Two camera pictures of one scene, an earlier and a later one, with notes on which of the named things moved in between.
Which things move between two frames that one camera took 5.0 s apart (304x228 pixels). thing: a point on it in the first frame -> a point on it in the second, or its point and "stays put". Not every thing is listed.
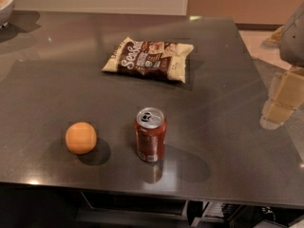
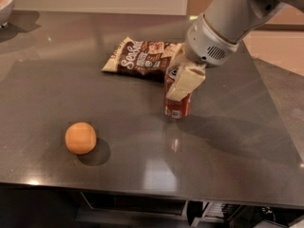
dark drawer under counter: [115, 210] stays put
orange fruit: [81, 138] stays put
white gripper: [294, 43] -> [205, 46]
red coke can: [150, 133] -> [175, 108]
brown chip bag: [153, 59] stays put
